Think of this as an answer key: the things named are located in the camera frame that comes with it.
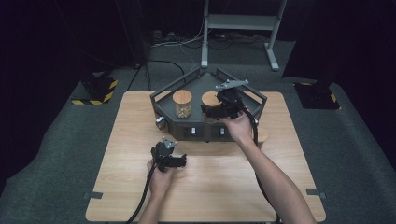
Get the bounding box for power strip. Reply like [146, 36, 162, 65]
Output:
[151, 29, 179, 45]

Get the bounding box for white floor cable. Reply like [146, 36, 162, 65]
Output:
[151, 18, 213, 73]

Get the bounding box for hazard striped stand base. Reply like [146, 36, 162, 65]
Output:
[293, 81, 341, 110]
[71, 76, 120, 105]

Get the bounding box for right wooden cylinder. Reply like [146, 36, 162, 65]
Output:
[253, 126, 269, 149]

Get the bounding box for dark grey corner rack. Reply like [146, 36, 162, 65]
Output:
[149, 67, 268, 143]

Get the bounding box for black floor cable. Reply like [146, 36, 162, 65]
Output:
[126, 59, 185, 91]

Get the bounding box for grey tape piece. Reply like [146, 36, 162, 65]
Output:
[82, 191, 104, 201]
[305, 188, 327, 200]

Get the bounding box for person's right hand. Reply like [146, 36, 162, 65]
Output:
[218, 112, 255, 146]

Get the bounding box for person's left hand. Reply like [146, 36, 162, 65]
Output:
[147, 159, 176, 197]

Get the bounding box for glass jar with pale nuts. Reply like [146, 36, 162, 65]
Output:
[172, 89, 193, 119]

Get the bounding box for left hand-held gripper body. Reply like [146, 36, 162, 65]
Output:
[151, 136, 177, 173]

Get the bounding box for grey metal stand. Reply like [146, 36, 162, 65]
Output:
[200, 0, 288, 72]

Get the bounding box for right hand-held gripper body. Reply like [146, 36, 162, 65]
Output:
[215, 79, 250, 119]

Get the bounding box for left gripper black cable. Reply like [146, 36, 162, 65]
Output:
[125, 162, 157, 224]

